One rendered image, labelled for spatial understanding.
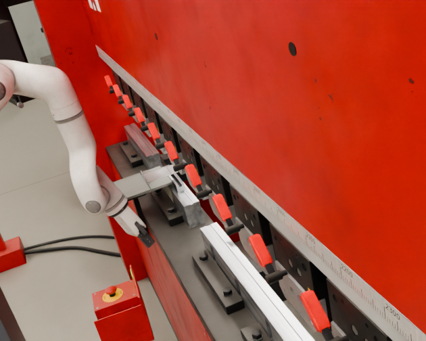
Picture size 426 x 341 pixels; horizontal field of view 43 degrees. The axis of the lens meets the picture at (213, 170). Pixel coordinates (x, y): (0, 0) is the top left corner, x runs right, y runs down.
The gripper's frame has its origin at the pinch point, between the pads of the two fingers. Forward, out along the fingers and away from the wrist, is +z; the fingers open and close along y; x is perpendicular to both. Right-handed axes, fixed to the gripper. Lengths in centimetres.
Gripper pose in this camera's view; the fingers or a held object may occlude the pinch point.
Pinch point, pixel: (147, 240)
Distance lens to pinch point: 186.1
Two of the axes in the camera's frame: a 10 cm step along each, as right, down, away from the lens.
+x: 6.4, -6.8, 3.6
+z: 5.7, 7.3, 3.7
